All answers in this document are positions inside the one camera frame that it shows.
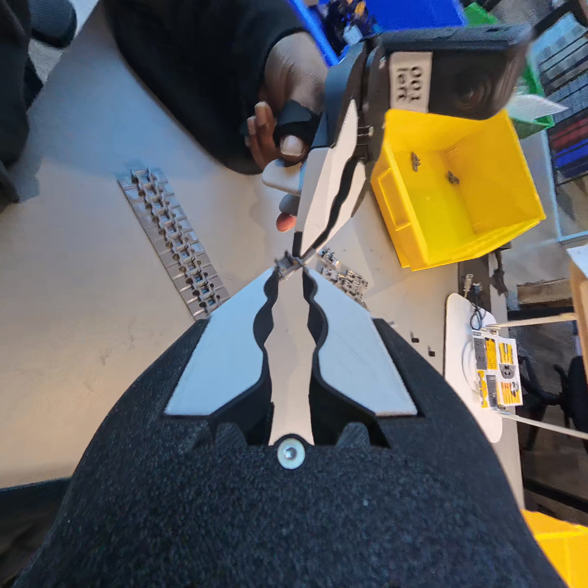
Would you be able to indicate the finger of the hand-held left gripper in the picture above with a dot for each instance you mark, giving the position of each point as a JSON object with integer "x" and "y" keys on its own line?
{"x": 321, "y": 183}
{"x": 356, "y": 193}

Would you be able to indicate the sticker sheet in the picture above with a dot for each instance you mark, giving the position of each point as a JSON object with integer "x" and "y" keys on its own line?
{"x": 498, "y": 367}

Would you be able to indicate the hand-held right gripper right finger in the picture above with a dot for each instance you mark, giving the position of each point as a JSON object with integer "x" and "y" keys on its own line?
{"x": 363, "y": 363}

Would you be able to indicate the grey plastic track link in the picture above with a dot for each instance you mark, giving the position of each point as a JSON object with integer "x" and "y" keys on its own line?
{"x": 287, "y": 265}

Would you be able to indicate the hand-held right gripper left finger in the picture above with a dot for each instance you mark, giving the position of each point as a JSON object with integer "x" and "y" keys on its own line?
{"x": 216, "y": 363}

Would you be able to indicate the blue plastic bin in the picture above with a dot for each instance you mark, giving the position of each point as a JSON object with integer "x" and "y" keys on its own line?
{"x": 413, "y": 11}

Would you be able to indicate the storage shelving with bins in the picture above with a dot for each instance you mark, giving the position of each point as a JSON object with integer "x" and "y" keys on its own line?
{"x": 569, "y": 115}

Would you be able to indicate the grey desk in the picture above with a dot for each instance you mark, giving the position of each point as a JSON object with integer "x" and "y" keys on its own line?
{"x": 92, "y": 344}

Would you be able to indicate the black yellow toy part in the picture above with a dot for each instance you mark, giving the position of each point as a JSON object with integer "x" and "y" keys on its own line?
{"x": 349, "y": 18}

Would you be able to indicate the person's left hand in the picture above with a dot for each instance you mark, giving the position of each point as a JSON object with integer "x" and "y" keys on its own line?
{"x": 294, "y": 73}

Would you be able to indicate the green plastic bin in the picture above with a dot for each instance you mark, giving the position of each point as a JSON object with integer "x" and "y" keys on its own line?
{"x": 533, "y": 82}

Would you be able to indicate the white book stand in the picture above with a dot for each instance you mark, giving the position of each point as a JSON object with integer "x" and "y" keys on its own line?
{"x": 459, "y": 344}

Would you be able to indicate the clear plastic bag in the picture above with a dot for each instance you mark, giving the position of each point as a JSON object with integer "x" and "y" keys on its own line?
{"x": 537, "y": 105}

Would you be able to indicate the pile of grey track links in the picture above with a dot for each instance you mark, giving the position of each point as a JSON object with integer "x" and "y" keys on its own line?
{"x": 344, "y": 278}
{"x": 452, "y": 177}

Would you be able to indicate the person's left forearm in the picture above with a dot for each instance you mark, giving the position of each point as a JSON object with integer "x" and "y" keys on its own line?
{"x": 197, "y": 69}

